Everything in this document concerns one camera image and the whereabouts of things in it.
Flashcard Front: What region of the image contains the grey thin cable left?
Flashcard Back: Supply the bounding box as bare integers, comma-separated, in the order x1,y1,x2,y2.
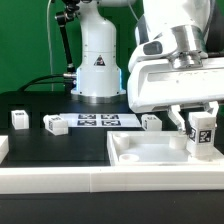
45,0,56,92

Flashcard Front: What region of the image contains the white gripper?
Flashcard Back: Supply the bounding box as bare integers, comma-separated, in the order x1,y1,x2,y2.
127,41,224,134

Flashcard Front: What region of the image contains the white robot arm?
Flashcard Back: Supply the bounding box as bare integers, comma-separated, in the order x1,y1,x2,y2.
73,0,224,130

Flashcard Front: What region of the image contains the white square table top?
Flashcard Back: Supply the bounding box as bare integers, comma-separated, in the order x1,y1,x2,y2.
107,131,224,166

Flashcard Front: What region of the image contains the white U-shaped obstacle fence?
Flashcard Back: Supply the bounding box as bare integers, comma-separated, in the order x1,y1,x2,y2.
0,135,224,194

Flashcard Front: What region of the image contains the white sheet with tag markers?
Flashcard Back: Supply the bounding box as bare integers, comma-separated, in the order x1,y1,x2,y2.
60,113,140,127

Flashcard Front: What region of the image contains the black cable bundle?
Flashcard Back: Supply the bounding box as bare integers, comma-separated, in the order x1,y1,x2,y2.
17,73,78,93

